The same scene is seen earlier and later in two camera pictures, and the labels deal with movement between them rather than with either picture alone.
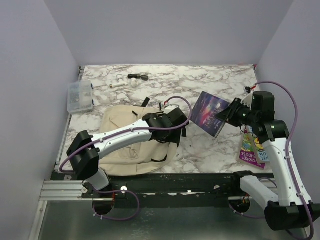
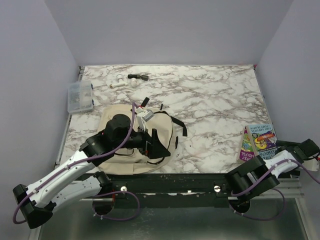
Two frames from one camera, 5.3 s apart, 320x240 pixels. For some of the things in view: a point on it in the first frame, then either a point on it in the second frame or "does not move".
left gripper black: x=174 y=138 → x=154 y=148
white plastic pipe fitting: x=120 y=82 does not move
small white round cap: x=134 y=82 does not move
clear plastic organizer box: x=79 y=96 does not move
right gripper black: x=227 y=114 → x=281 y=144
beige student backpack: x=147 y=157 does not move
